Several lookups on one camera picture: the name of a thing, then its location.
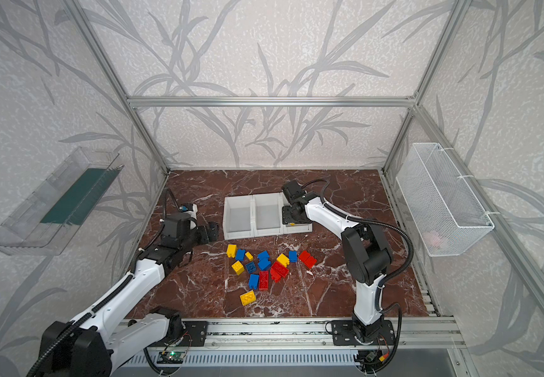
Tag yellow tall lego brick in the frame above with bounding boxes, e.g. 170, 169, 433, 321
226, 244, 237, 259

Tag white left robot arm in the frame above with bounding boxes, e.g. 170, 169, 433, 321
28, 210, 220, 376

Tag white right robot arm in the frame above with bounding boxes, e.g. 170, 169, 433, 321
282, 180, 414, 326

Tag white right bin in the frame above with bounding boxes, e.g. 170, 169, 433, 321
279, 193, 313, 235

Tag white bin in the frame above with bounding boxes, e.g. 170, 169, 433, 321
223, 196, 254, 240
279, 193, 313, 235
253, 193, 283, 237

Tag white left bin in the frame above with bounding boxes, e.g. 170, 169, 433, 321
223, 196, 254, 240

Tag white middle bin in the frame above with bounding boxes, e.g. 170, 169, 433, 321
253, 193, 283, 237

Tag yellow square lego brick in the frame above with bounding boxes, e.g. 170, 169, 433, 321
231, 261, 245, 276

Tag long red lego brick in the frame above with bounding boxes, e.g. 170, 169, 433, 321
258, 271, 270, 292

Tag yellow long lego brick front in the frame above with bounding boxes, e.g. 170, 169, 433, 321
240, 291, 256, 306

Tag green circuit board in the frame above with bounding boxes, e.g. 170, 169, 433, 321
157, 350, 188, 365

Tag pink object in basket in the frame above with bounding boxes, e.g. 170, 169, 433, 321
424, 231, 446, 249

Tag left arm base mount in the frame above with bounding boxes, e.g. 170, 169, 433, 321
150, 306, 209, 347

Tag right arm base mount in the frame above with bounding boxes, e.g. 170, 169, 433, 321
325, 317, 399, 347

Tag clear plastic wall tray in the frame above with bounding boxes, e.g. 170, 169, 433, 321
0, 147, 124, 256

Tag white wire mesh basket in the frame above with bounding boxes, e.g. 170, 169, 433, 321
396, 143, 494, 257

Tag aluminium frame rail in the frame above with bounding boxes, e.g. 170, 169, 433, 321
174, 317, 466, 352

